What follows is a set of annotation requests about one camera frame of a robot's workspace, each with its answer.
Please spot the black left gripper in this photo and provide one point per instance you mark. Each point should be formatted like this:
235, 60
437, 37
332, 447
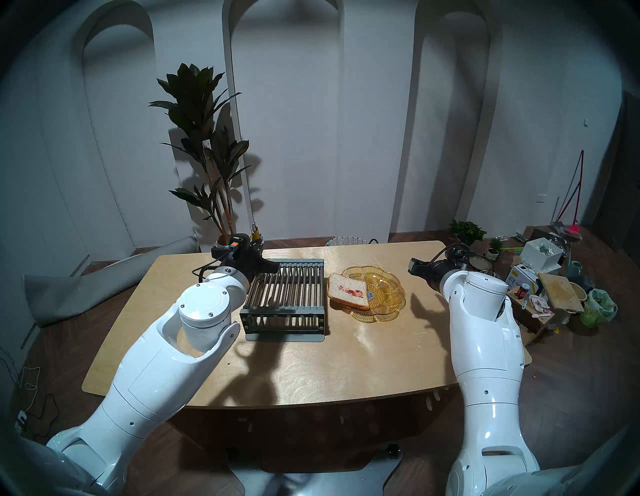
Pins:
245, 260

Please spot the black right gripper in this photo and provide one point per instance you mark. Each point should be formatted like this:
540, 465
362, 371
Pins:
435, 270

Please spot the amber glass plate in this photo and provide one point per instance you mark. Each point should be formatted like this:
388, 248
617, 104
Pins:
385, 295

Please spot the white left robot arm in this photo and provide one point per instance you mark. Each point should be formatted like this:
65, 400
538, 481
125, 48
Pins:
165, 360

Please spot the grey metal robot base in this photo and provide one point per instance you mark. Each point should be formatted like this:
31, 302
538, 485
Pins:
310, 480

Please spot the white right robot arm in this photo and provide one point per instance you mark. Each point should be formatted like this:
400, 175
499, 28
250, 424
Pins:
482, 360

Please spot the slice of white bread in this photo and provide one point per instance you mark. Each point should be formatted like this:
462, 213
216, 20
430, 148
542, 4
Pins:
350, 290

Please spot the grey dish rack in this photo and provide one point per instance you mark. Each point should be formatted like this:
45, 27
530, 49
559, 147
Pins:
285, 295

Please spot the small bushy potted plant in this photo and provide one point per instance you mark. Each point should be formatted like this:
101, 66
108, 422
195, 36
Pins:
466, 231

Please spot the round ceramic plate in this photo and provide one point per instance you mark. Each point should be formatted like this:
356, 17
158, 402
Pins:
482, 261

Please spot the white wicker basket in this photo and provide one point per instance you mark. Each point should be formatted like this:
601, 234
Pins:
346, 242

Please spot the tiny potted plant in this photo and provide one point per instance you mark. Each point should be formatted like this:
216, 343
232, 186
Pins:
494, 247

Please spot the white carton with yellow print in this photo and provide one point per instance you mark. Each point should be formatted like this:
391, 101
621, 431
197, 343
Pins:
520, 277

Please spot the low brown cardboard box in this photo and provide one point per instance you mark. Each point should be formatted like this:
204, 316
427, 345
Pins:
527, 317

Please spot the white open box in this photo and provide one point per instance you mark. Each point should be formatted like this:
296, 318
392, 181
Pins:
541, 255

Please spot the white floral cloth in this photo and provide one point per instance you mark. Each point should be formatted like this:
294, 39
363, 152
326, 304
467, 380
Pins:
540, 304

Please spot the wooden cutting board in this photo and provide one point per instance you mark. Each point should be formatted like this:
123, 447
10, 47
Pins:
561, 292

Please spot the beige round bowl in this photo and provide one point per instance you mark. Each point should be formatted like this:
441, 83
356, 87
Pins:
579, 291

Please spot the tall potted leafy plant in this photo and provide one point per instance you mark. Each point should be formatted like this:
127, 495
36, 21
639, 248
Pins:
192, 100

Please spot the dark grey door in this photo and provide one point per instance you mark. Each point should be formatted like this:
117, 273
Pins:
622, 190

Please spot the white power adapter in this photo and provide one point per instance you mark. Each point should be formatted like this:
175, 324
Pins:
19, 419

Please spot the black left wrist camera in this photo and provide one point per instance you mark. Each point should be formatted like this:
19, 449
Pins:
235, 242

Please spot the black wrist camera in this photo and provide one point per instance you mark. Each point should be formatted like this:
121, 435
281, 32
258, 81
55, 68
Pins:
235, 242
460, 255

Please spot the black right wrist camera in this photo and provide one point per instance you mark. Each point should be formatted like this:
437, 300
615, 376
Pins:
460, 255

